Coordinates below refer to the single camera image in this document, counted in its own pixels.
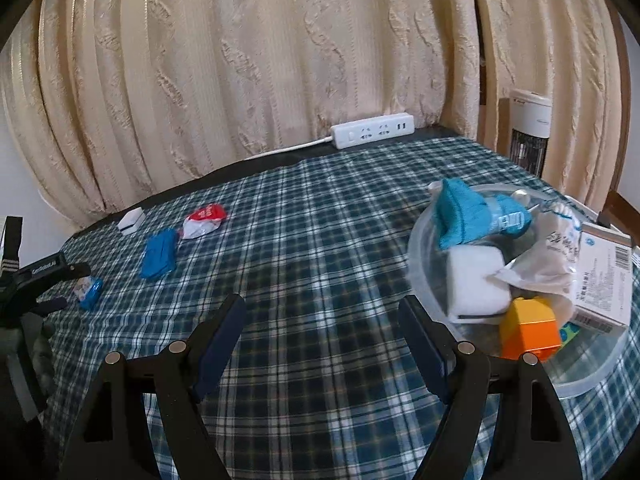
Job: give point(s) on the green packet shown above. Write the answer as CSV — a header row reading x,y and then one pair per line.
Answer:
x,y
569,332

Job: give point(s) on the blue roll white label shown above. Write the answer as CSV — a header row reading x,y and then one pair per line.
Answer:
x,y
510,209

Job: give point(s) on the small blue candy packet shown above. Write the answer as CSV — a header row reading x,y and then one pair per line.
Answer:
x,y
91,292

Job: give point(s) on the orange cube box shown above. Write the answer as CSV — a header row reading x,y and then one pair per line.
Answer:
x,y
530,335

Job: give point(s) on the clear plastic container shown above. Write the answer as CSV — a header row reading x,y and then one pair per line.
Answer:
x,y
590,375

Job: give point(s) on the plaid tablecloth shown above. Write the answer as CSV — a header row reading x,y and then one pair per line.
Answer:
x,y
310,240

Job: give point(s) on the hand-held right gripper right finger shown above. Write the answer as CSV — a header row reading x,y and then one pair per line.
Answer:
x,y
425,350

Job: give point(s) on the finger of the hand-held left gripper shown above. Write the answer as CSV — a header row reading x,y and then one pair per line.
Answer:
x,y
75,272
52,305

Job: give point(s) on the grey medicine box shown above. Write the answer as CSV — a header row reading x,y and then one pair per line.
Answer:
x,y
600,280

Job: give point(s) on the beige curtain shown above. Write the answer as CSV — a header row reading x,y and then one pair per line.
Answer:
x,y
250,60

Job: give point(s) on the white electric heater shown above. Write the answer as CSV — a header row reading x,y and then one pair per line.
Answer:
x,y
530,115

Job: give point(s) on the teal blue packet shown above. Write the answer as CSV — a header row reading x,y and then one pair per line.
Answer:
x,y
460,215

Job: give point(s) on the blue plastic packet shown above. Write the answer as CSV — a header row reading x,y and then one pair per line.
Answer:
x,y
159,255

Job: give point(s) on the cotton swab pack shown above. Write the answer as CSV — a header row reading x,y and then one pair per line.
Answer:
x,y
545,265

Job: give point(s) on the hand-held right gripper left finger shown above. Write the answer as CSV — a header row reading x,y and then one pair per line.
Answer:
x,y
220,345

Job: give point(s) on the small white box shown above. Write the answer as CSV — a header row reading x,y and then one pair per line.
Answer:
x,y
131,221

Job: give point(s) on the red snack packet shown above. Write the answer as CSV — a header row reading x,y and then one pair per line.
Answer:
x,y
205,217

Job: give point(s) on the white power strip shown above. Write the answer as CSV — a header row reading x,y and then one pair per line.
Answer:
x,y
372,131

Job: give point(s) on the white sponge block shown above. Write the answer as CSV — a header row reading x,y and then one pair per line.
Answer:
x,y
475,280

